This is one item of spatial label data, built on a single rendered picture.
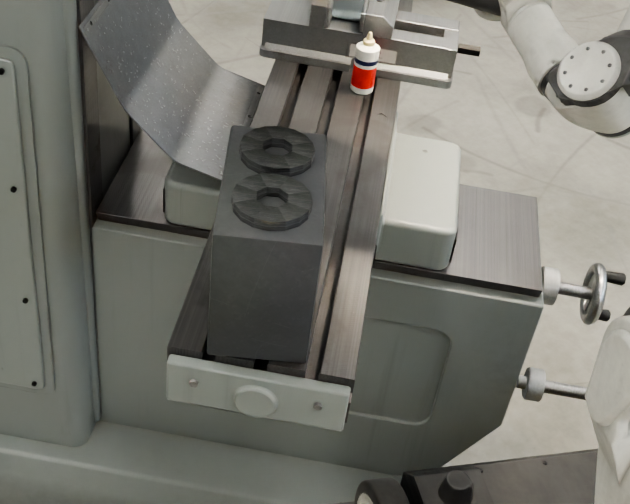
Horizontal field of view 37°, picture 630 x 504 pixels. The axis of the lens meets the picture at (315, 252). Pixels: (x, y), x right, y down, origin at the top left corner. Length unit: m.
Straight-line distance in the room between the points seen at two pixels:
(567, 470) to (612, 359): 0.46
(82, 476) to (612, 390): 1.16
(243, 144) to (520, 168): 2.25
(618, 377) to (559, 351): 1.51
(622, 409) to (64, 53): 0.92
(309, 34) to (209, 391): 0.77
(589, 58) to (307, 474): 1.09
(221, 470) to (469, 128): 1.87
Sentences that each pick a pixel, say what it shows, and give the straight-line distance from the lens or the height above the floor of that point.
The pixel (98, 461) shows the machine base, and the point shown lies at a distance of 1.98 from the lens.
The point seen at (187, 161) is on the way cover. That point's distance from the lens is 1.54.
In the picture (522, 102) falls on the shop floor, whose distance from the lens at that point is 3.69.
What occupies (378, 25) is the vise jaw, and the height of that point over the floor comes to 1.03.
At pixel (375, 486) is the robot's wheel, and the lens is 1.49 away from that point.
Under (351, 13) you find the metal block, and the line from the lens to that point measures 1.72.
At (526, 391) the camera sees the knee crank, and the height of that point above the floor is 0.52.
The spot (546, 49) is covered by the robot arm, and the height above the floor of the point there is 1.22.
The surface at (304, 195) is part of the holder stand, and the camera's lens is 1.06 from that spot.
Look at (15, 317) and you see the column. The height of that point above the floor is 0.53.
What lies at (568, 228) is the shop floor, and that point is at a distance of 3.09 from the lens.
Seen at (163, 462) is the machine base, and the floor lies 0.20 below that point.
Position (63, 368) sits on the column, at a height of 0.41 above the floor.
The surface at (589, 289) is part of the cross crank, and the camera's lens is 1.82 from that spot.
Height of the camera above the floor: 1.77
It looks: 40 degrees down
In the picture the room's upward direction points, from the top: 8 degrees clockwise
